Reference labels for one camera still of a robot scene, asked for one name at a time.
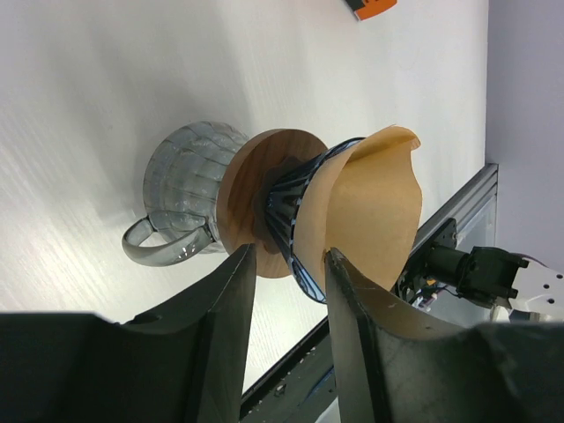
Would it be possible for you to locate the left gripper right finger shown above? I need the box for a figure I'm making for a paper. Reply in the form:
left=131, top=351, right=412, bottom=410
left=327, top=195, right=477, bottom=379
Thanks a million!
left=325, top=249, right=563, bottom=422

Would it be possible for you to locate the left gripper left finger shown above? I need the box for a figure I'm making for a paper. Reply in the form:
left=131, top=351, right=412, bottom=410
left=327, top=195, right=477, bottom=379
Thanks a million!
left=1, top=245, right=256, bottom=422

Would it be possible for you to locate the single brown paper filter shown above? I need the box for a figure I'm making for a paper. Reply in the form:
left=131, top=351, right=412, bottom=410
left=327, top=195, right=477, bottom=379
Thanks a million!
left=293, top=126, right=422, bottom=290

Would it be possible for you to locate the brown wooden dripper ring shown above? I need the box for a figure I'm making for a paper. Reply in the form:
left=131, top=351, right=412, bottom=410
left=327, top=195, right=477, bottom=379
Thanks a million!
left=215, top=128, right=330, bottom=279

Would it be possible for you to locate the blue glass dripper cone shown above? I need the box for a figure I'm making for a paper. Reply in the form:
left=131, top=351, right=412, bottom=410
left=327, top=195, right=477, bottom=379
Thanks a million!
left=264, top=137, right=364, bottom=304

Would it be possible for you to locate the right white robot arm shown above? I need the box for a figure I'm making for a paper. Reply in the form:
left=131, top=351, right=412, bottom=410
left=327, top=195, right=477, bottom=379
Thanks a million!
left=426, top=246, right=563, bottom=323

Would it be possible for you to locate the orange coffee filter box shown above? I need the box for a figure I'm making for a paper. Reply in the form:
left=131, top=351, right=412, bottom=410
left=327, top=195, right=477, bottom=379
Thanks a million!
left=345, top=0, right=397, bottom=21

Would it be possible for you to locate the aluminium frame rail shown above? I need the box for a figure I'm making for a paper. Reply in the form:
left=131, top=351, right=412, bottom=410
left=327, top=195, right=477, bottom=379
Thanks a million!
left=412, top=164, right=499, bottom=252

